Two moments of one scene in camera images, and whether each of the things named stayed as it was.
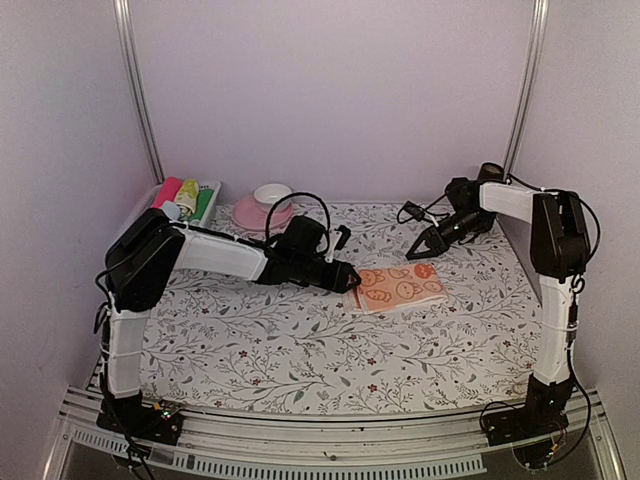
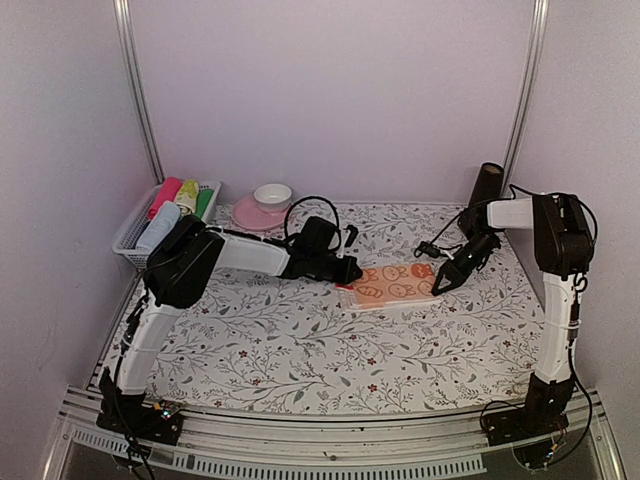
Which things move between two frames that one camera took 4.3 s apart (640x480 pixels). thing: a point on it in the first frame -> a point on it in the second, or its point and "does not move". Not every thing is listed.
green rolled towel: (203, 199) does not move
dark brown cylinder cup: (490, 171) does not move
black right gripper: (433, 240) -> (454, 273)
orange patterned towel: (394, 287) does not move
